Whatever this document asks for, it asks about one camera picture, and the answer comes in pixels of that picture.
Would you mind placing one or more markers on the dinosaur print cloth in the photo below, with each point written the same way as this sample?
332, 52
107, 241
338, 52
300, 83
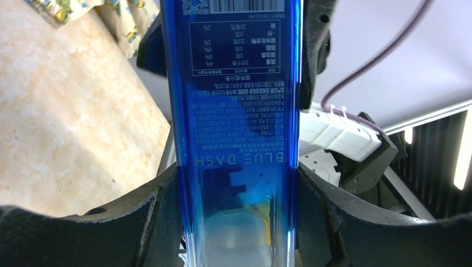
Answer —
126, 20

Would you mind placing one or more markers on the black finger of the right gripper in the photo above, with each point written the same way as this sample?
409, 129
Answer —
151, 55
316, 46

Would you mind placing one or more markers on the blue square glass bottle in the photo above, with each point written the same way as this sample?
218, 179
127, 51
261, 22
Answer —
234, 71

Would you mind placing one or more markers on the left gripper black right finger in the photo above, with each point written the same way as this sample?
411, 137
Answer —
336, 228

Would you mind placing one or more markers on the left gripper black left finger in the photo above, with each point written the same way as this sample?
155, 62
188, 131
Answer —
141, 228

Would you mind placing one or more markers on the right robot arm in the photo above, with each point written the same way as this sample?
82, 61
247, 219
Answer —
332, 128

